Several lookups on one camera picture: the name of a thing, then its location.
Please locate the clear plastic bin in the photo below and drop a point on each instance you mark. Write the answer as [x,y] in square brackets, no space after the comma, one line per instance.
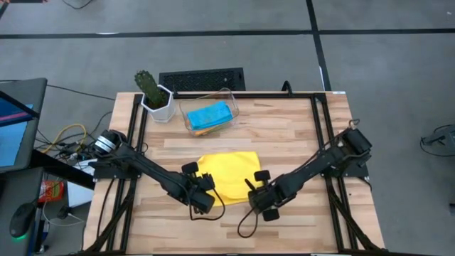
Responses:
[227,101]

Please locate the white box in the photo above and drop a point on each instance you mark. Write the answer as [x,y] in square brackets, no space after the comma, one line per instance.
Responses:
[80,193]

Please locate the red snack bag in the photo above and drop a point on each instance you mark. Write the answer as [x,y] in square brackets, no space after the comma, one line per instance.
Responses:
[51,191]

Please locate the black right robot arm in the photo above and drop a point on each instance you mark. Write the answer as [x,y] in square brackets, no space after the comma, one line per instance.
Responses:
[320,161]

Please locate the blue microfiber towel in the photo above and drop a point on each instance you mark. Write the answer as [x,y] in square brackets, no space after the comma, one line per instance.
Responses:
[209,115]

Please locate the black floor stand base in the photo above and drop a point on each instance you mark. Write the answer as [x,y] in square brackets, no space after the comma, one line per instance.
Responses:
[440,138]

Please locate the dark monitor blue screen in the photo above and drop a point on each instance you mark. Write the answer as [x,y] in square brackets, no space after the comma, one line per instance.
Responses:
[14,142]

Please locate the black computer mouse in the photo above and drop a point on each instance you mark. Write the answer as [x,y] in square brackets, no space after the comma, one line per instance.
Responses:
[22,220]

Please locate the dark side desk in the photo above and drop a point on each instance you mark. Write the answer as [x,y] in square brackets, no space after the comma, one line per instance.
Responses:
[60,169]

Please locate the yellow microfiber towel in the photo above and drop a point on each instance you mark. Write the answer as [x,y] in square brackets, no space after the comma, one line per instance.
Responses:
[231,174]

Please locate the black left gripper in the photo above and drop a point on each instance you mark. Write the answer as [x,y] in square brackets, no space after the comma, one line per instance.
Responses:
[206,183]

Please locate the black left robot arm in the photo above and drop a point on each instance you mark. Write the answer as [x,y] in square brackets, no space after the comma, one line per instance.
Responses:
[142,163]

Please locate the black table frame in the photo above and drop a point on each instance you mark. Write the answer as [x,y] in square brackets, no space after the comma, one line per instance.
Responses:
[249,95]

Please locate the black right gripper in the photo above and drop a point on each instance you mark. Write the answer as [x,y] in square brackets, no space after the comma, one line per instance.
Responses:
[264,199]

